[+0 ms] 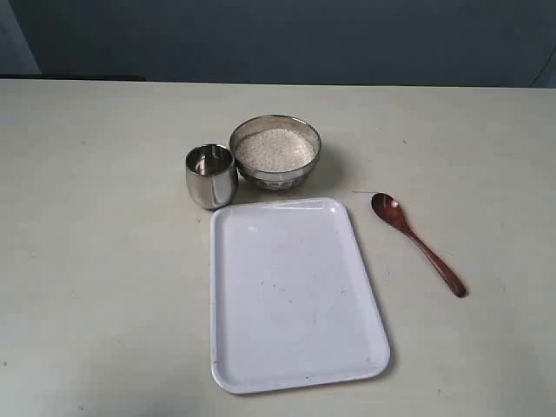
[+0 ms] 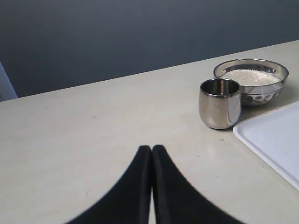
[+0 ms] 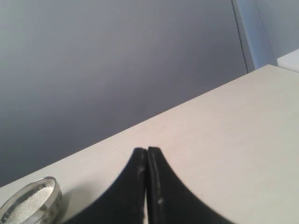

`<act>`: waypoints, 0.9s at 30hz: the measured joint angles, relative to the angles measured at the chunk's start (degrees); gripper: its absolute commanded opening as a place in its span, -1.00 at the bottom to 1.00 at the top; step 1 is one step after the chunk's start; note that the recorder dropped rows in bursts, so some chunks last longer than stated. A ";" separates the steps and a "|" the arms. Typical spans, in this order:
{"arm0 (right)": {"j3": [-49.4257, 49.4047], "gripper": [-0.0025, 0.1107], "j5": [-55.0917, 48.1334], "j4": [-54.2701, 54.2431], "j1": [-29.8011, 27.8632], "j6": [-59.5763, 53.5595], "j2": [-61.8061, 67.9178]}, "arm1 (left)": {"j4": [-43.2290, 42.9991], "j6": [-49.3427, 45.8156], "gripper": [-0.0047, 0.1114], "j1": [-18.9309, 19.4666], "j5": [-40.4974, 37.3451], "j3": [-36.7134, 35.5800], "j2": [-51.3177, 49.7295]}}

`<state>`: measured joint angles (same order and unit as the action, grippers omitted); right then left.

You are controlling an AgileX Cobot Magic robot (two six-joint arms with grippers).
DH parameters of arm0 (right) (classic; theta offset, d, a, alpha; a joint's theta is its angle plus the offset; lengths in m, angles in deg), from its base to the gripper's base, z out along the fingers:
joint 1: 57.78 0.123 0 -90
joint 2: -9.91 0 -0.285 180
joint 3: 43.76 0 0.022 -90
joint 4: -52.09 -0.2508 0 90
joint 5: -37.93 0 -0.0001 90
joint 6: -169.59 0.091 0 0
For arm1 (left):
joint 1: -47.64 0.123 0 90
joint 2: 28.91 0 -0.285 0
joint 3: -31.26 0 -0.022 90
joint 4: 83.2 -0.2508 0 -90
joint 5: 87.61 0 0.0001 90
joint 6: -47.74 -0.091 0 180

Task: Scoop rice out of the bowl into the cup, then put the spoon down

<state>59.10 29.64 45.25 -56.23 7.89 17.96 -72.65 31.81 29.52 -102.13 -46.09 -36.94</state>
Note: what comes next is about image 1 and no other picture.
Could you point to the white rectangular plastic tray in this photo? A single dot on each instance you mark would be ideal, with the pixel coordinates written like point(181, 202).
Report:
point(290, 301)

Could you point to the steel bowl with rice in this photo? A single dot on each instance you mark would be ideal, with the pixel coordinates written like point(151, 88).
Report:
point(283, 180)

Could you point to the small steel cup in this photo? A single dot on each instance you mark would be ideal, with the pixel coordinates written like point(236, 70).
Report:
point(211, 176)

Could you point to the brown wooden spoon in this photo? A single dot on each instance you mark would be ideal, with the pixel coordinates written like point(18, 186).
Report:
point(391, 212)

